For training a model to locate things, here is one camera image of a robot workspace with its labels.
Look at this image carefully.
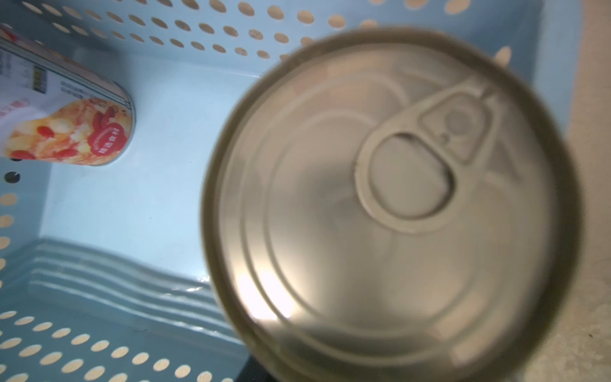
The grey round tin can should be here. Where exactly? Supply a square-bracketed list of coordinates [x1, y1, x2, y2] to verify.
[200, 28, 582, 381]

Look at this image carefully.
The pink can white lid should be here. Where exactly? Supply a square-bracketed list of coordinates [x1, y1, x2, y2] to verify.
[1, 28, 135, 166]

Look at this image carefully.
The light blue plastic basket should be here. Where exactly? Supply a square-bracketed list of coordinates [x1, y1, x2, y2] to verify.
[1, 1, 582, 381]

